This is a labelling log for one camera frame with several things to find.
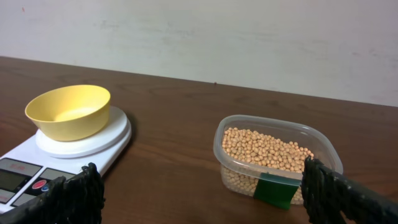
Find yellow plastic bowl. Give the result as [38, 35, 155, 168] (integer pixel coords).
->
[25, 85, 111, 141]

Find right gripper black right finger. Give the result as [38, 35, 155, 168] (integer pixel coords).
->
[301, 157, 397, 224]

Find soybeans in container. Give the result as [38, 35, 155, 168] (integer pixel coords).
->
[221, 128, 314, 196]

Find green tape label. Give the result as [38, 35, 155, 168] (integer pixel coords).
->
[253, 173, 301, 210]

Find white digital kitchen scale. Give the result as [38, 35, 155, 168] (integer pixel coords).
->
[1, 106, 132, 213]

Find clear plastic container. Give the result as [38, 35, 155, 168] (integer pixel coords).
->
[213, 114, 343, 209]

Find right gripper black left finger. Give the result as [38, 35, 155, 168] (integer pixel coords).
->
[1, 162, 105, 224]

